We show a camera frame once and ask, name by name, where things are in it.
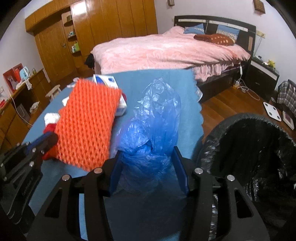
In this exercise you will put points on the black bed headboard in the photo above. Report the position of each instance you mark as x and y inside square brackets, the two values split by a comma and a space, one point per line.
[246, 36]

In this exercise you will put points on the orange foam net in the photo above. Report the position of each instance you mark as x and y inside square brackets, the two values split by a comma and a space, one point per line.
[85, 125]

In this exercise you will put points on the blue plastic bag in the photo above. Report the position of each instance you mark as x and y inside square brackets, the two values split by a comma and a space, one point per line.
[147, 140]

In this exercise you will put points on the white bathroom scale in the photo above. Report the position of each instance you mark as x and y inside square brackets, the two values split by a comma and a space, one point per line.
[272, 111]

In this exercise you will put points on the plaid cloth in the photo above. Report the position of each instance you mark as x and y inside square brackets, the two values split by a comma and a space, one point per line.
[286, 95]

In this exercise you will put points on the wooden sideboard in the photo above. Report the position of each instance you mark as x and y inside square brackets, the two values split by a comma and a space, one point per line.
[22, 110]

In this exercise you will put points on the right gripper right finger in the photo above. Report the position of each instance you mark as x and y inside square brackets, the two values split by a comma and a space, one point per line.
[217, 208]

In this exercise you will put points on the red picture box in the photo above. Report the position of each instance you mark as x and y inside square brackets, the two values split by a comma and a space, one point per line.
[12, 77]

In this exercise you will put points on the red cloth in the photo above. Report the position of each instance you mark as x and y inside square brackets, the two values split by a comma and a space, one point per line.
[51, 148]

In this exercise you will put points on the brown dotted pillow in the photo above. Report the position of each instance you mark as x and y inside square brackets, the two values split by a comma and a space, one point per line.
[217, 39]

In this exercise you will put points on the black nightstand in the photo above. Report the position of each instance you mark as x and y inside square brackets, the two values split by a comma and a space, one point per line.
[261, 79]

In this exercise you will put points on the light blue kettle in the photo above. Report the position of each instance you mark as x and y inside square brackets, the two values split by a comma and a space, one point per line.
[24, 73]

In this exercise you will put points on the white crumpled bag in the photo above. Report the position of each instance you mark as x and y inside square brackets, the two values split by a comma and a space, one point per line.
[51, 118]

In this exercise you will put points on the white wooden stool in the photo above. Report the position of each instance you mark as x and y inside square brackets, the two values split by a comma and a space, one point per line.
[53, 92]

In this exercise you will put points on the wooden wardrobe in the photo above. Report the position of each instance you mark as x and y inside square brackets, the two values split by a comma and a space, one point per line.
[66, 31]

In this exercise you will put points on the wall lamp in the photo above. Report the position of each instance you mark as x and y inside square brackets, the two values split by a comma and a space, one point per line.
[171, 2]

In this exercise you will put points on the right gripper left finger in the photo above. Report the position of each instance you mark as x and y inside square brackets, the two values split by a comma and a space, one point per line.
[58, 218]

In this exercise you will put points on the black trash bin bag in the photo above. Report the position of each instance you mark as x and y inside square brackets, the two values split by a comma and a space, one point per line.
[261, 156]

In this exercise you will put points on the blue pillow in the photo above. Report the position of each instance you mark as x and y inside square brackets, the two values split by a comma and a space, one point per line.
[197, 30]

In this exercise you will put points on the pink bed blanket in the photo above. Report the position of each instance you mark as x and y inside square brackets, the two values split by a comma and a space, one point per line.
[170, 50]

